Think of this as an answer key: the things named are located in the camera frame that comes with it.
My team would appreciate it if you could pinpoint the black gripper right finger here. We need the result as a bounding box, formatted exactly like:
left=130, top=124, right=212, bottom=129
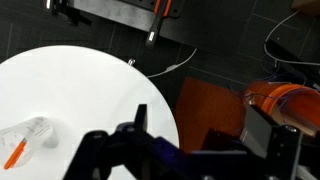
left=239, top=104, right=303, bottom=161

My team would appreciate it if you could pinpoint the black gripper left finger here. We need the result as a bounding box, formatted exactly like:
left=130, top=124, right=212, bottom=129
left=134, top=103, right=148, bottom=134

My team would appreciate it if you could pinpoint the orange marker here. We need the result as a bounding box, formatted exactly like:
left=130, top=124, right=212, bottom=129
left=3, top=138, right=28, bottom=170

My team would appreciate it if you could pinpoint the clear plastic cup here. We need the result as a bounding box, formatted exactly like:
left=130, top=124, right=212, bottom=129
left=0, top=116, right=59, bottom=169

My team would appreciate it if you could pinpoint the orange bucket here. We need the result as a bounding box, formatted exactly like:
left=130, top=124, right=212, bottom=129
left=243, top=79, right=320, bottom=134

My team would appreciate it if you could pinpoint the black orange bar clamp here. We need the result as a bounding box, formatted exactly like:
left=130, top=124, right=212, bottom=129
left=145, top=0, right=173, bottom=48

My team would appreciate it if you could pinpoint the black perforated breadboard table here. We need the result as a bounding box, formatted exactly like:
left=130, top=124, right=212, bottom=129
left=43, top=0, right=268, bottom=56

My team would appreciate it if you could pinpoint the brown cardboard box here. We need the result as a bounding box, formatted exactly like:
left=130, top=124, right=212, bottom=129
left=291, top=0, right=320, bottom=17

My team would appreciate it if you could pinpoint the white cable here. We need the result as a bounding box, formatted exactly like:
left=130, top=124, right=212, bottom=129
left=146, top=48, right=198, bottom=79

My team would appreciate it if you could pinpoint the thin grey cable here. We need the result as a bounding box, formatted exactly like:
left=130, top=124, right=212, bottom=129
left=263, top=10, right=320, bottom=67

